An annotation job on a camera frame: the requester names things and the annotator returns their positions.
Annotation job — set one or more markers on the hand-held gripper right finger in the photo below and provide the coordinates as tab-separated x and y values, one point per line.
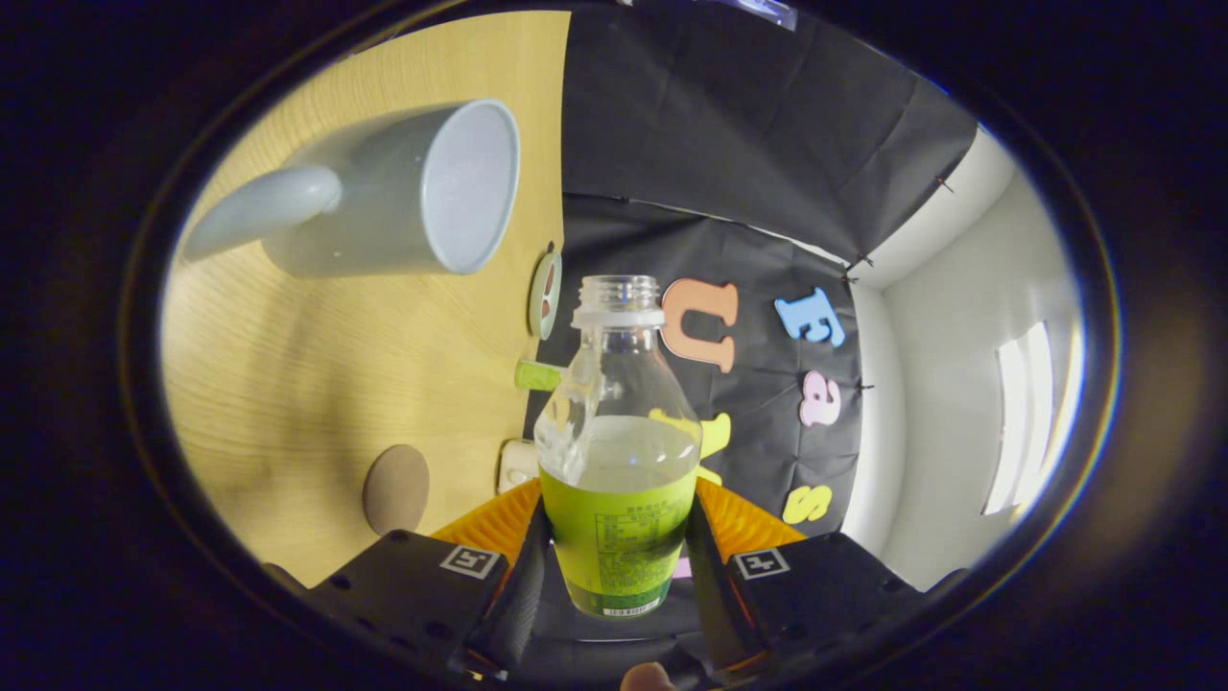
707	595

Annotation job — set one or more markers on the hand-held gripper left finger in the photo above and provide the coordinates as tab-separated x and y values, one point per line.
523	600

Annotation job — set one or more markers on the clear juice bottle green label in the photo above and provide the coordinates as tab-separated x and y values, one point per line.
619	537

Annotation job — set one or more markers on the round brown coaster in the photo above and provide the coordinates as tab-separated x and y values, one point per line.
395	489

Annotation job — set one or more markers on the pale grey cup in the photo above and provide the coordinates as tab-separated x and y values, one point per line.
384	192

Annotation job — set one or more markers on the capped bottle white green label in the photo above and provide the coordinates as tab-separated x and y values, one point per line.
537	374

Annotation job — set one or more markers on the white toaster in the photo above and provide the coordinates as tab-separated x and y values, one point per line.
518	465

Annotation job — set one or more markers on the pale green plate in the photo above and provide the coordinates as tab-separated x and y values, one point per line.
537	321

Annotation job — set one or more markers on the wooden table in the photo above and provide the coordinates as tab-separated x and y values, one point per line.
288	384

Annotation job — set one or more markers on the ceiling light panel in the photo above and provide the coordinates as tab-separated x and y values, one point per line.
1019	422

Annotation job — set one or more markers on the black backdrop cloth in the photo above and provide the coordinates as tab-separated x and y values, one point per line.
720	144

